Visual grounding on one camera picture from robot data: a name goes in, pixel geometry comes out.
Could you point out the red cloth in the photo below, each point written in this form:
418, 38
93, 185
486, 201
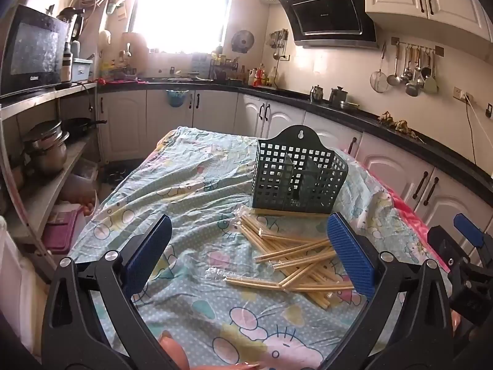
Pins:
123, 81

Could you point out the pile of wooden chopsticks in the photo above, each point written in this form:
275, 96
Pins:
300, 258

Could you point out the metal shelf rack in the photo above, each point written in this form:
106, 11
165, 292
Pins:
38, 196

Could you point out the group of condiment bottles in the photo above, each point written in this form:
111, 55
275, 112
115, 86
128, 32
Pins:
262, 77

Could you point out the black condiment rack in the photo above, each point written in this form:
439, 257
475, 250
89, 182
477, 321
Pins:
227, 71

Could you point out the cartoon printed tablecloth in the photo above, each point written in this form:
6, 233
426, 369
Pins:
192, 185

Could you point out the pale green spatula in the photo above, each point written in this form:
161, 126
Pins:
430, 84

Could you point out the small steel kettle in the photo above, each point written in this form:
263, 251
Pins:
316, 94

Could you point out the ginger roots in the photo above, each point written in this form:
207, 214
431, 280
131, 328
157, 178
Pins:
396, 124

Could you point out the black countertop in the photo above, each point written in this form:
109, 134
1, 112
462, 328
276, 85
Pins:
385, 117

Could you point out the black range hood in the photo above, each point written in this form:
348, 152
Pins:
327, 11

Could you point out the steel ladle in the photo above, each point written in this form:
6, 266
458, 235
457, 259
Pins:
393, 79

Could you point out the green plastic utensil basket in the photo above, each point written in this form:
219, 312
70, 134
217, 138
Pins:
285, 162

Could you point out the blue hanging waste bin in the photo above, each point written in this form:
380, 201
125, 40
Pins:
177, 98

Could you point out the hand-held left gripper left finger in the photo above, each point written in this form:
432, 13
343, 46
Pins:
148, 254

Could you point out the small hanging utensil set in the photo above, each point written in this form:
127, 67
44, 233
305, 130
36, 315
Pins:
278, 42

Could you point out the round wall vent fan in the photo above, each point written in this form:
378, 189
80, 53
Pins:
242, 41

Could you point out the kitchen window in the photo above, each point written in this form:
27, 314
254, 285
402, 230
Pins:
181, 7

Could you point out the wall power outlet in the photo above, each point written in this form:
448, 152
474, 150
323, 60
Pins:
460, 93

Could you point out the white lower cabinets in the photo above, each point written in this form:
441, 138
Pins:
127, 123

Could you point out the bunch of hanging spoons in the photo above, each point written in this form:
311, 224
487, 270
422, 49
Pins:
412, 84

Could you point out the person's left hand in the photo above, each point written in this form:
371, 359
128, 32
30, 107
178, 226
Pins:
173, 349

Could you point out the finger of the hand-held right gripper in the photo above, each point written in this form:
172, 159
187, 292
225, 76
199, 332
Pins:
443, 244
468, 231

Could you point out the steel pot with lid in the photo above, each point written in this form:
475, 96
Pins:
338, 95

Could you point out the wall utensil rail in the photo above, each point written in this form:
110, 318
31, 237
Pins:
414, 45

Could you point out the stacked steel pots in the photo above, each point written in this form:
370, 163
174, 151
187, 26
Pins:
44, 148

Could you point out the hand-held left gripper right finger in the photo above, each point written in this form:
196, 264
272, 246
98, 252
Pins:
352, 254

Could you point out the blue plastic bin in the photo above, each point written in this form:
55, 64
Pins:
81, 70

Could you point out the black microwave oven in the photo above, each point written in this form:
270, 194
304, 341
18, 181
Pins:
34, 50

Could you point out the steel bowl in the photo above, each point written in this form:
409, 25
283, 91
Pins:
348, 105

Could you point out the pink plastic box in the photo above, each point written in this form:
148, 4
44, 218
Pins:
63, 231

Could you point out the black frying pan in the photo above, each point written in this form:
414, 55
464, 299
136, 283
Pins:
79, 127

